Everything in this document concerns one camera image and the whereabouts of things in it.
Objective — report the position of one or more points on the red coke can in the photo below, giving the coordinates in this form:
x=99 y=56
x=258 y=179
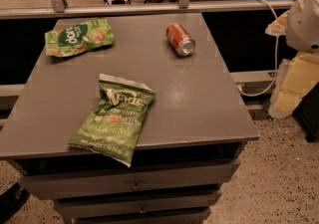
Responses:
x=180 y=39

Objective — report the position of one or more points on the green jalapeno chips bag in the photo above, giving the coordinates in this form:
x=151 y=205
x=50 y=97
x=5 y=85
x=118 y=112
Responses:
x=114 y=125

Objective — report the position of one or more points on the black shoe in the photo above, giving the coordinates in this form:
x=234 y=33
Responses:
x=11 y=201

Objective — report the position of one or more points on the green snack bag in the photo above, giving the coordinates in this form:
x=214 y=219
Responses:
x=79 y=38

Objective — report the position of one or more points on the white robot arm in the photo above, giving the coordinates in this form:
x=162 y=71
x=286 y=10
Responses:
x=302 y=29

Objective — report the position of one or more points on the grey drawer cabinet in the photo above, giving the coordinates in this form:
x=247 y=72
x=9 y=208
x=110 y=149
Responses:
x=144 y=132

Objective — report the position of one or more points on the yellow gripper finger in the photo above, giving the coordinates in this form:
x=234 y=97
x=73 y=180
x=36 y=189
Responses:
x=278 y=26
x=295 y=79

